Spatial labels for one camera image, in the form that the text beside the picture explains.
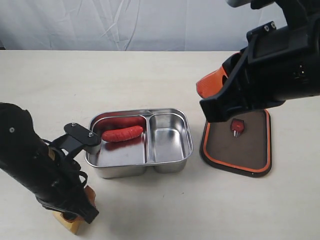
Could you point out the red sausage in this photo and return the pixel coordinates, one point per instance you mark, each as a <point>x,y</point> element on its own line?
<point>123,134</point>

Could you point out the transparent lid with orange seal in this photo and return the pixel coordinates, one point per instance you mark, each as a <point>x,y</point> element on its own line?
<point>241,145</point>

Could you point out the yellow cheese wedge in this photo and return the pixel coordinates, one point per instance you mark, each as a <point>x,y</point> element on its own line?
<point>71,225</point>

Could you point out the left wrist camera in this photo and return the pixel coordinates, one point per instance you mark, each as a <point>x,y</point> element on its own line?
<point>76,139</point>

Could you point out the steel two-compartment lunch box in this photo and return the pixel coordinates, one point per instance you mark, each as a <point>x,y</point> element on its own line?
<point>165,143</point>

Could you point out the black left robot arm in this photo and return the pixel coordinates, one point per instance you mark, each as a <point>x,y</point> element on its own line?
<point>16,136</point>

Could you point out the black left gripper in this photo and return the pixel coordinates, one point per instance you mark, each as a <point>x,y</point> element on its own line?
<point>58,181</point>

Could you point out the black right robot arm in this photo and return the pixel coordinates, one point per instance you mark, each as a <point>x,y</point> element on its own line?
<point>297,14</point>

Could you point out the white backdrop cloth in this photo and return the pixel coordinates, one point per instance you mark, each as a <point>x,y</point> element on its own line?
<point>130,25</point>

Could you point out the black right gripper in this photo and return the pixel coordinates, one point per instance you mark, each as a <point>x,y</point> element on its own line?
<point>273,68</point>

